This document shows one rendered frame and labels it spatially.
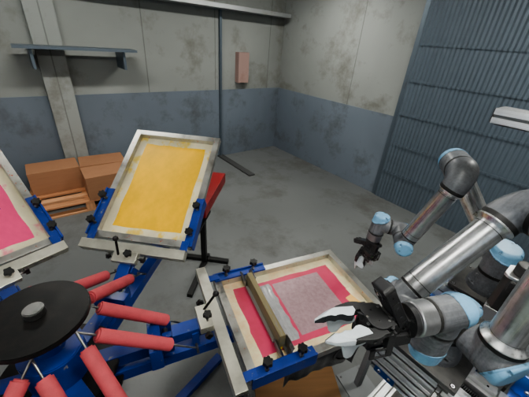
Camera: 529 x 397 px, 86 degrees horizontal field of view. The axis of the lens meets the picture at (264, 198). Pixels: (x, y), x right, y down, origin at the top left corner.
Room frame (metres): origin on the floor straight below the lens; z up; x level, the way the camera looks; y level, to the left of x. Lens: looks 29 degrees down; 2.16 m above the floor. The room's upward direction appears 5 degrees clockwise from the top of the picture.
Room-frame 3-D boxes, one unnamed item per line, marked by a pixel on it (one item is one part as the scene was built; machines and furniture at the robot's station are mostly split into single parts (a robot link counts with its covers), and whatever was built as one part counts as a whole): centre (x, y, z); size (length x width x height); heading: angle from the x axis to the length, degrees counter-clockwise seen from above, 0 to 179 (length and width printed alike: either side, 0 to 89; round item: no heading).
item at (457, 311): (0.45, -0.43, 1.65); 0.11 x 0.08 x 0.09; 106
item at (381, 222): (1.22, -0.59, 1.39); 0.09 x 0.08 x 0.11; 75
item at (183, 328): (0.82, 0.27, 1.02); 0.17 x 0.06 x 0.05; 116
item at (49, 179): (3.50, 2.55, 0.24); 1.27 x 0.87 x 0.47; 130
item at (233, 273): (1.21, 0.10, 0.97); 0.30 x 0.05 x 0.07; 116
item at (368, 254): (1.22, -0.59, 1.23); 0.09 x 0.08 x 0.12; 26
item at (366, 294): (1.06, -0.23, 0.97); 0.79 x 0.58 x 0.04; 116
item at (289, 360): (0.71, -0.14, 0.97); 0.30 x 0.05 x 0.07; 116
